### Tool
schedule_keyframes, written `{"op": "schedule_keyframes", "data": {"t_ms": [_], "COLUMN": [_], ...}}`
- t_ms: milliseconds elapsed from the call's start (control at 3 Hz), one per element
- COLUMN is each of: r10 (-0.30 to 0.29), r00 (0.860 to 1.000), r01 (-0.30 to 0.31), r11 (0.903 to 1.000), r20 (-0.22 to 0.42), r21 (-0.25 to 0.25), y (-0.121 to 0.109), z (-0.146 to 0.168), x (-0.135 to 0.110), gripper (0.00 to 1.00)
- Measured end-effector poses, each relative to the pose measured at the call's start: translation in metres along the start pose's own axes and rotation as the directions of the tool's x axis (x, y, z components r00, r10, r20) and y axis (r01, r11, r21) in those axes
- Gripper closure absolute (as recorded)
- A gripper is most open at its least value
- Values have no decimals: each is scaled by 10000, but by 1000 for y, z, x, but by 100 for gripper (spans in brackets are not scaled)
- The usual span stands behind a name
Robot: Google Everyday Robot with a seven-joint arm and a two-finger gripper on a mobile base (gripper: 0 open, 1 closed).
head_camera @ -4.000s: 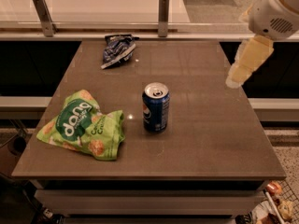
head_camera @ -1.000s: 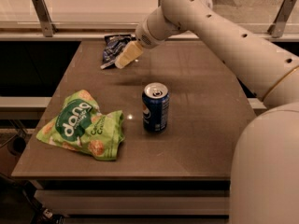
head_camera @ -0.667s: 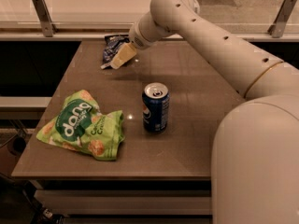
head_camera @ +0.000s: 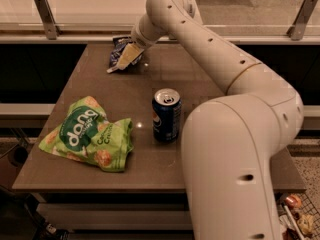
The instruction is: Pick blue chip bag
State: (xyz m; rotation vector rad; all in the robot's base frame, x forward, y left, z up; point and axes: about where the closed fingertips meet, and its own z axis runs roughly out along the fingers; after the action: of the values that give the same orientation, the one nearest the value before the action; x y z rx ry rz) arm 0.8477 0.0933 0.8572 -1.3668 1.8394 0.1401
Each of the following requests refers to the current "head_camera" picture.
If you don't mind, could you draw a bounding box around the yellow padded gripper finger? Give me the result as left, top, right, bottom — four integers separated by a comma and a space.
116, 43, 143, 70

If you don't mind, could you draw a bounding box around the metal railing bracket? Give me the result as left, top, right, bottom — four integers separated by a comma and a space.
34, 0, 60, 40
287, 0, 318, 41

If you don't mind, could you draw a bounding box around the green chip bag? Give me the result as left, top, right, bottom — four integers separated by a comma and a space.
39, 96, 133, 172

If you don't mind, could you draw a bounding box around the blue chip bag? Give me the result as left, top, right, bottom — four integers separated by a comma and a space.
107, 36, 143, 73

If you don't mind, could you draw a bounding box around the blue Pepsi soda can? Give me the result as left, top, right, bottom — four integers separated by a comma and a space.
152, 88, 182, 142

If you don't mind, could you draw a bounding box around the wire basket with snacks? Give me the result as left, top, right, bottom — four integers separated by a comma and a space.
277, 193, 320, 240

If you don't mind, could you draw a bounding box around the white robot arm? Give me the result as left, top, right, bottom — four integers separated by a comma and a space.
120, 0, 304, 240

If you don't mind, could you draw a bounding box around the right metal railing bracket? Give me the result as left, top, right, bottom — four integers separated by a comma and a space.
287, 0, 318, 41

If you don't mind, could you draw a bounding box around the left metal railing bracket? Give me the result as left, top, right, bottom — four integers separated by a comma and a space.
34, 0, 60, 40

